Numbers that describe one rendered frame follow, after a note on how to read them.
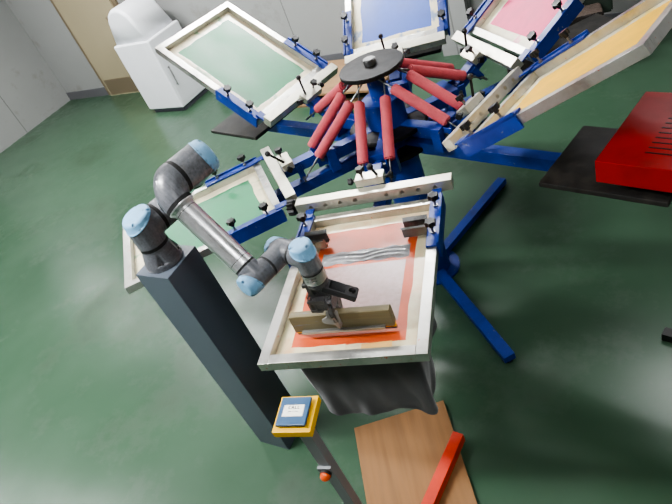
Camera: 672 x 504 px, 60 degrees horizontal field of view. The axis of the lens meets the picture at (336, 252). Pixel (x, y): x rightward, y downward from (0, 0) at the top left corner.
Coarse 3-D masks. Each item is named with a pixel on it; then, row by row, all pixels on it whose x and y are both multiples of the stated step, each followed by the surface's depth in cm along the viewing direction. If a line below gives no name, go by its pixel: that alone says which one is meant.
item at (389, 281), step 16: (400, 224) 233; (368, 240) 232; (384, 240) 228; (400, 240) 225; (416, 240) 222; (368, 272) 217; (384, 272) 214; (400, 272) 211; (368, 288) 211; (384, 288) 208; (400, 288) 205; (368, 304) 204; (400, 304) 199; (400, 320) 194; (352, 336) 195; (368, 336) 193; (384, 336) 191; (400, 336) 188
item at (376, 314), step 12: (300, 312) 197; (324, 312) 193; (348, 312) 189; (360, 312) 188; (372, 312) 186; (384, 312) 185; (300, 324) 197; (312, 324) 196; (324, 324) 195; (348, 324) 192; (360, 324) 191; (372, 324) 190
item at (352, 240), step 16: (336, 240) 239; (352, 240) 235; (320, 256) 234; (336, 272) 223; (352, 272) 220; (304, 304) 216; (352, 304) 207; (304, 336) 203; (320, 336) 200; (336, 336) 198
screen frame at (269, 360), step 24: (336, 216) 245; (360, 216) 241; (384, 216) 239; (432, 264) 204; (288, 288) 220; (432, 288) 195; (288, 312) 214; (432, 312) 189; (264, 360) 196; (288, 360) 192; (312, 360) 188; (336, 360) 186; (360, 360) 184; (384, 360) 181; (408, 360) 179
